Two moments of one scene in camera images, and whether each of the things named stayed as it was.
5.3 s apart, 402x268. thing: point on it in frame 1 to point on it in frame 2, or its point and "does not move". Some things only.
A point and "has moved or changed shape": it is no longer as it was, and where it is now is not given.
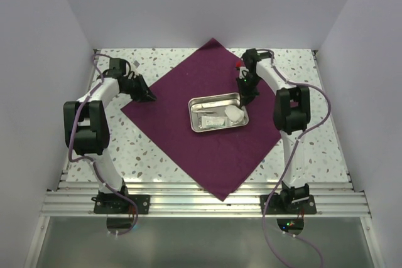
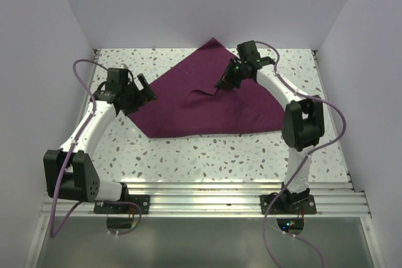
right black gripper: [246, 96] to [223, 83]
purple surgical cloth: [166, 118] has moved or changed shape
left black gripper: [144, 94] to [143, 95]
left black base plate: [115, 204] does not move
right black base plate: [282, 204] does not move
